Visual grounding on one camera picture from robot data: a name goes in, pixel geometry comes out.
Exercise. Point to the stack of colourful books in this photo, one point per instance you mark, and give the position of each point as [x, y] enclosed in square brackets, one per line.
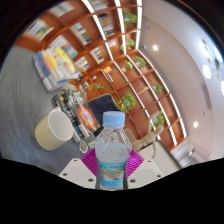
[53, 68]

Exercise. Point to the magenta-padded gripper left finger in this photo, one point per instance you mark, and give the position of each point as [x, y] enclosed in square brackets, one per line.
[77, 171]

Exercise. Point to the grey curtain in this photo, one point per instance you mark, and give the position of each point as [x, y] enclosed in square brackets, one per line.
[188, 160]

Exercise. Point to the branched ceiling lamp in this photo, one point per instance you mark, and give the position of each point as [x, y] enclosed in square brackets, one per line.
[206, 71]

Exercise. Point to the stack of dark books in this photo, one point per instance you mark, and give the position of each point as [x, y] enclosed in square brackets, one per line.
[83, 113]

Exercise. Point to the recessed ceiling lights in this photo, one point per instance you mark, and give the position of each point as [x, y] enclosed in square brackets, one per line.
[155, 47]

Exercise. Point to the wooden shelf unit with books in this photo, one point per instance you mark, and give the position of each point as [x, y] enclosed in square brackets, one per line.
[133, 83]

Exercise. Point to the dark blue jacket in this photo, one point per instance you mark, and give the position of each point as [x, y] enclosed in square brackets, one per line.
[100, 108]

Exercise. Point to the tan chair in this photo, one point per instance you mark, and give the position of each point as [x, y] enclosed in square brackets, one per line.
[129, 133]

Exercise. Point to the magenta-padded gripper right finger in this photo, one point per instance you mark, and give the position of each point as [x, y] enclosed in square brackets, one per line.
[145, 171]

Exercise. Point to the small printed badge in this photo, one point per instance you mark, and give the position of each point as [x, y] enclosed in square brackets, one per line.
[83, 146]

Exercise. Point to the cream paper cup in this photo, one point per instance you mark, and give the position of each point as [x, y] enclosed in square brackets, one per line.
[53, 131]

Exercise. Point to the clear water bottle blue cap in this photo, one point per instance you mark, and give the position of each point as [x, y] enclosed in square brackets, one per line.
[113, 150]

